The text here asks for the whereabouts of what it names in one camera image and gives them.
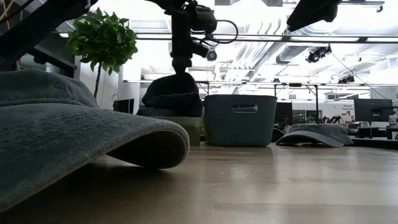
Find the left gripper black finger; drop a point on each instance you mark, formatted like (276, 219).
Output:
(182, 66)

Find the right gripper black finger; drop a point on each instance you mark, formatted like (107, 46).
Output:
(314, 14)

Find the blue denim cap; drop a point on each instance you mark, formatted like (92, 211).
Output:
(174, 96)

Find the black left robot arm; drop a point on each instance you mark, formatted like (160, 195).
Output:
(34, 28)

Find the black ceiling spotlight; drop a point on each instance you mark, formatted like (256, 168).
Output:
(317, 53)

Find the yellow plastic bin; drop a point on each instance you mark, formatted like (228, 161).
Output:
(189, 130)

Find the teal plastic bin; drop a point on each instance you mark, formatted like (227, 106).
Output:
(224, 127)

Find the green potted plant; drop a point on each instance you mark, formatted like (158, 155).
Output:
(101, 39)

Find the black computer monitor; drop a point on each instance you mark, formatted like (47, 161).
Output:
(373, 109)

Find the light grey cap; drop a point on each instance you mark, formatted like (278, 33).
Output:
(320, 133)

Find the black shelf unit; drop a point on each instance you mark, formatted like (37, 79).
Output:
(53, 59)

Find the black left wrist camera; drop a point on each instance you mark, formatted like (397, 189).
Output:
(205, 20)

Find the black ceiling camera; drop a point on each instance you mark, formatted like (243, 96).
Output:
(212, 56)

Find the black aluminium table frame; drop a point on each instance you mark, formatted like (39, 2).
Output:
(376, 143)

